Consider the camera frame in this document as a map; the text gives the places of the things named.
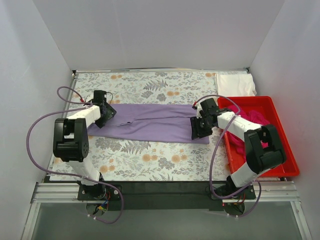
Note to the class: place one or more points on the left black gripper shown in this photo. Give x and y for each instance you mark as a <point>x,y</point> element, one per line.
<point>108,114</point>

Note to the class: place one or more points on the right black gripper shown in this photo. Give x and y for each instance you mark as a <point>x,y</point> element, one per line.
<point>197,128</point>

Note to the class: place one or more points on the purple t shirt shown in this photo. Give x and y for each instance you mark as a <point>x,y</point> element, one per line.
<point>166,123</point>

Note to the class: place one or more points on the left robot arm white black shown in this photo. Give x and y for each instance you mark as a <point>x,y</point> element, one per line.
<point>71,142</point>

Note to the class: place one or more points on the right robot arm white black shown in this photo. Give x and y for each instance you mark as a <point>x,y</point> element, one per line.
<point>263,148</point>

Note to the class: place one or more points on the magenta t shirt in bin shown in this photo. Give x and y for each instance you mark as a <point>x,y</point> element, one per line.
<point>252,116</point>

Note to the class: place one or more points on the floral table mat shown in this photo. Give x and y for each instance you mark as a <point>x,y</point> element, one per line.
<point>129,160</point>

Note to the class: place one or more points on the white folded t shirt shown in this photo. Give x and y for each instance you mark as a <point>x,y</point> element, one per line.
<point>235,85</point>

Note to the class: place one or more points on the red plastic bin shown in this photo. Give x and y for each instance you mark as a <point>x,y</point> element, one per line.
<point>265,106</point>

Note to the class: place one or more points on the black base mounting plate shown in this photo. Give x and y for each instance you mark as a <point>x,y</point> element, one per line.
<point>167,195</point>

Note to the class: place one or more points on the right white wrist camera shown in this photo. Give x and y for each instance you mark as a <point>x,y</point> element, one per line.
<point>198,108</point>

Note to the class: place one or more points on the aluminium frame rail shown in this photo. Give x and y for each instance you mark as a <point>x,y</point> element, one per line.
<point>277,216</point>

